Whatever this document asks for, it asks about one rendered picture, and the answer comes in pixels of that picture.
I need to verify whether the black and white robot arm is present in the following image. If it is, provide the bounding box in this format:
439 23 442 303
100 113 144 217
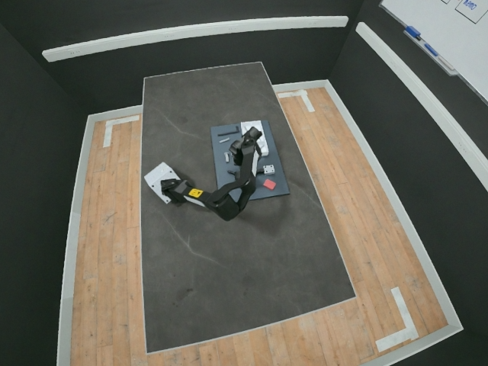
160 126 263 221

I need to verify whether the red flat rectangular block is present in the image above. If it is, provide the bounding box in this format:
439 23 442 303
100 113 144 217
263 179 275 190

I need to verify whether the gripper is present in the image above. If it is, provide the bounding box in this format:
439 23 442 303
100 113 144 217
231 152 243 180

